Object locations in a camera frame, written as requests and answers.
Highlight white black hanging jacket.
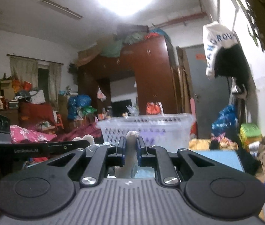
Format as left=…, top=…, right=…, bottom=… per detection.
left=202, top=21, right=249, bottom=92

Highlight blue bags pile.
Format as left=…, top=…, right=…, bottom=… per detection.
left=67, top=94, right=96, bottom=120

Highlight beige window curtains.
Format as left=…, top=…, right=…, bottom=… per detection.
left=9, top=55, right=62, bottom=110

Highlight blue plastic bag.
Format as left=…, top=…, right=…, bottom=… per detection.
left=212, top=104, right=238, bottom=136

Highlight brown wooden wardrobe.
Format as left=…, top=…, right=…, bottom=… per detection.
left=78, top=36, right=182, bottom=115

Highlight orange white hanging bag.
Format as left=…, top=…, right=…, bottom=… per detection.
left=146, top=102, right=164, bottom=115

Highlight pink floral pillow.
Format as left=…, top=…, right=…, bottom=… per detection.
left=10, top=125, right=57, bottom=143

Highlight small white bottle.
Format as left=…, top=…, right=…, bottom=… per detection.
left=115, top=131, right=140, bottom=178

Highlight clear plastic basket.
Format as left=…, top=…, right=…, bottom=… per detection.
left=96, top=114, right=195, bottom=153

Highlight green lidded box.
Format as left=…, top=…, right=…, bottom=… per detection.
left=240, top=123, right=262, bottom=146

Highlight grey door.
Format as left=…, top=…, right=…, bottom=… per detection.
left=185, top=45, right=229, bottom=139

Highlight yellow floral blanket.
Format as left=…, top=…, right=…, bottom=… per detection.
left=189, top=137, right=239, bottom=151

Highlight dark red blanket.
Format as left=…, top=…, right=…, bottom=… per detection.
left=51, top=123, right=102, bottom=142

